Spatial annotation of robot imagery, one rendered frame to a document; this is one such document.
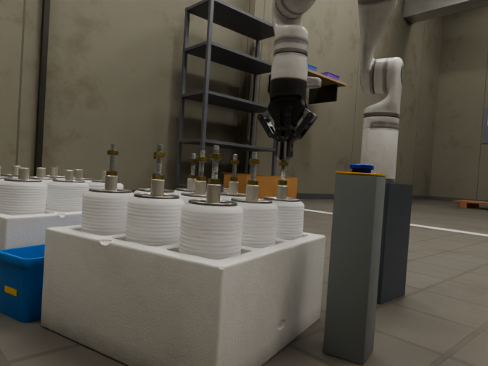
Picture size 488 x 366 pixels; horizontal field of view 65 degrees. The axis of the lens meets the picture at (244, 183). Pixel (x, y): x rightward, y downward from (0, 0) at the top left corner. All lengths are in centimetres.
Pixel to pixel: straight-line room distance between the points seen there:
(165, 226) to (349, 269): 31
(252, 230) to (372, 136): 51
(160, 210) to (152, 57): 341
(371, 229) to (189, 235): 29
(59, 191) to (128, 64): 288
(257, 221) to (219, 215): 12
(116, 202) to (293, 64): 42
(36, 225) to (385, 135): 85
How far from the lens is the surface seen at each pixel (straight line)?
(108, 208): 71
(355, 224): 66
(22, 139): 345
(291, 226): 76
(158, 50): 403
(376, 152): 104
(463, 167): 928
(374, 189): 65
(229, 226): 56
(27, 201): 97
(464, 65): 967
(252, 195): 68
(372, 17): 104
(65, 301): 75
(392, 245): 104
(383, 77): 108
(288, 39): 80
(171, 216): 63
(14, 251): 91
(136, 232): 64
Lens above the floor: 30
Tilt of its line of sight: 1 degrees down
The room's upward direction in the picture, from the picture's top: 4 degrees clockwise
